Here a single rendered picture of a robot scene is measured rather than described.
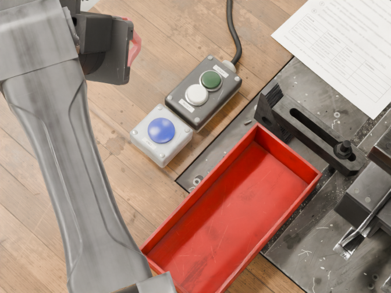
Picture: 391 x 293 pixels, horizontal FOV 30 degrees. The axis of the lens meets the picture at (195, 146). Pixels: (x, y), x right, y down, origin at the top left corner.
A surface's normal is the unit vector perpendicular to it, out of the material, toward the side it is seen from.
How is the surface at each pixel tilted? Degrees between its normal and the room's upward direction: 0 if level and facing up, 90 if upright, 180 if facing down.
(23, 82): 11
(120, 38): 41
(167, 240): 0
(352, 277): 0
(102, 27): 73
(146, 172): 0
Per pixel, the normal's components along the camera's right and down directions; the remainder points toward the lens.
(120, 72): -0.38, 0.18
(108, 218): 0.11, -0.20
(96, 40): 0.92, 0.18
